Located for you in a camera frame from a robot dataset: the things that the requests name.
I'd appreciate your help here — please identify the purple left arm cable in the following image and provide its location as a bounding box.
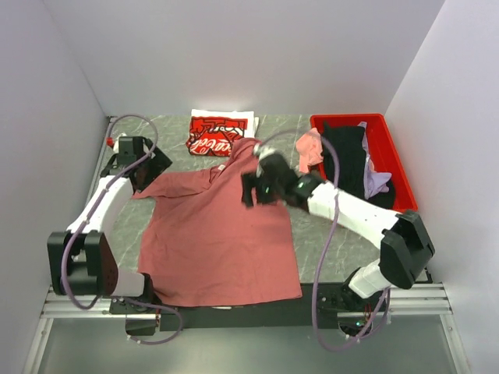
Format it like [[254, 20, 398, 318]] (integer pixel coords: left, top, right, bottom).
[[62, 113, 184, 346]]

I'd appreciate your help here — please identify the black shirt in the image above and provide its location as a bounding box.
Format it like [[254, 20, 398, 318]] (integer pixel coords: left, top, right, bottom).
[[322, 124, 395, 210]]

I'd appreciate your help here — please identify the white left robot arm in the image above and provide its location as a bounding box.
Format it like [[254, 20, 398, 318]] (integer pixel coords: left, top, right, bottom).
[[47, 135, 172, 313]]

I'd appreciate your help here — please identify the folded red white Coca-Cola shirt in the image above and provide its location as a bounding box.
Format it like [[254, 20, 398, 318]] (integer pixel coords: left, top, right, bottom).
[[186, 109, 260, 157]]

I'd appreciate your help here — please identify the red plastic bin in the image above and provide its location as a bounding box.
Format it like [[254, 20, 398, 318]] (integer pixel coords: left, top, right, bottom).
[[310, 113, 418, 212]]

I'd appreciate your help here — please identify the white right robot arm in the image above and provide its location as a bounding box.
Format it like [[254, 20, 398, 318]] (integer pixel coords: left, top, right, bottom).
[[242, 146, 435, 311]]

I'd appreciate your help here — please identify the lavender shirt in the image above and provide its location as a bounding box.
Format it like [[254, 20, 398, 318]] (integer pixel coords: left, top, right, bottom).
[[357, 122, 391, 199]]

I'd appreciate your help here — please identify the aluminium rail frame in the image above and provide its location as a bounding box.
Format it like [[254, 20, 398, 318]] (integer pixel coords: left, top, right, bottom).
[[23, 115, 469, 374]]

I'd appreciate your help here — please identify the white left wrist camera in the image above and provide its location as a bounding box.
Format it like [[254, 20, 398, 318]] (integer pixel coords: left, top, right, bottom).
[[105, 133, 124, 153]]

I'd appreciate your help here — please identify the dusty rose t-shirt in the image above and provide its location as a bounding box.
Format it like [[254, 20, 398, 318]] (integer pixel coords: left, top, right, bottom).
[[137, 138, 302, 307]]

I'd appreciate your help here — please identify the black base crossbar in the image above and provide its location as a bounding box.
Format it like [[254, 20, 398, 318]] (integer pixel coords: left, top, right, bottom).
[[108, 283, 389, 332]]

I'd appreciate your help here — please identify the light salmon pink shirt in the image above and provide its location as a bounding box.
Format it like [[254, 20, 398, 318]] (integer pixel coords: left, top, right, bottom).
[[295, 128, 340, 196]]

